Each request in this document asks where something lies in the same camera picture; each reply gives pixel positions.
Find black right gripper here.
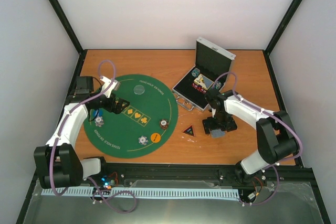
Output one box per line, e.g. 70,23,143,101
203,111,237,135

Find blue card deck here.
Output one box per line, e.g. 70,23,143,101
210,129,225,138

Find small blue blind button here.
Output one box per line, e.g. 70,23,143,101
91,110,102,120

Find clear acrylic dealer button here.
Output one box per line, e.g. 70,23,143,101
133,84,145,95

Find black triangular button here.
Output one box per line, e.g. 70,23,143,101
183,124,195,137

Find orange big blind button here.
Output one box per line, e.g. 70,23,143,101
150,133,161,143

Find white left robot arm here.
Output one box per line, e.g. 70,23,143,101
34,76,130,189

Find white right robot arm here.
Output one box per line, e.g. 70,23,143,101
202,89,301,184

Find round green poker mat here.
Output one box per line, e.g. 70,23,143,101
83,74,178,158

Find row of red dice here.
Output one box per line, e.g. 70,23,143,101
192,83,207,94

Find boxed playing card deck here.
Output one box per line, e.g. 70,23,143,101
194,74,214,90

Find aluminium poker case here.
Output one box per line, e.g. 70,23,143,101
172,37,236,111

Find metal front plate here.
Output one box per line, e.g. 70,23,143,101
23,180,330,223

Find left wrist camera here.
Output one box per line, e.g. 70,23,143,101
100,76,120,98

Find black aluminium frame rail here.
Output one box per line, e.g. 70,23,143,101
34,163,314,183

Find light blue cable duct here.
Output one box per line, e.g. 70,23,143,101
41,186,239,201

